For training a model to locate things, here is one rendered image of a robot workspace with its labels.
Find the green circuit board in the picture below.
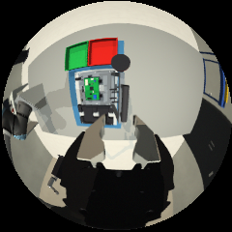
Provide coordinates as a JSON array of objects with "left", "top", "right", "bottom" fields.
[{"left": 84, "top": 77, "right": 100, "bottom": 100}]

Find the green bin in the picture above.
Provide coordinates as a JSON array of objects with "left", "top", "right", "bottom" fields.
[{"left": 65, "top": 41, "right": 89, "bottom": 71}]

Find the red bin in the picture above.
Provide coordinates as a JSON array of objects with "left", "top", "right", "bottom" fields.
[{"left": 88, "top": 38, "right": 118, "bottom": 67}]

